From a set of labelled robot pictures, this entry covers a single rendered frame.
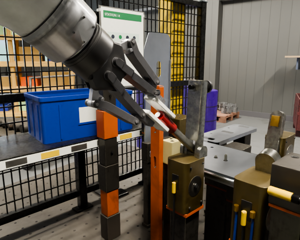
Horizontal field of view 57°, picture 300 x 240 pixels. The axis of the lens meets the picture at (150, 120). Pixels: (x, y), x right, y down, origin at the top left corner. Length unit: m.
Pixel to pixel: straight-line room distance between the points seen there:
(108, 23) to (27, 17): 0.78
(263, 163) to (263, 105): 6.07
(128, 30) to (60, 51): 0.82
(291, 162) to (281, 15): 6.12
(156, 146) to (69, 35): 0.40
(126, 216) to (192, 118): 0.57
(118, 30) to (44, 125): 0.52
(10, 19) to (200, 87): 0.38
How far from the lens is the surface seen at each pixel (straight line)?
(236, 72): 6.71
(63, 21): 0.36
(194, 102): 0.60
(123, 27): 1.16
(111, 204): 0.90
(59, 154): 0.79
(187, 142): 0.60
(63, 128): 0.83
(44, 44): 0.37
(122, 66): 0.43
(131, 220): 1.05
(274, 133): 0.85
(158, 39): 0.89
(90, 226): 1.04
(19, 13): 0.35
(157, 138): 0.67
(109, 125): 0.81
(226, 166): 0.72
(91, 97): 0.42
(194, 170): 0.60
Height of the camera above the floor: 1.26
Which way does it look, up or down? 12 degrees down
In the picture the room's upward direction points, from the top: straight up
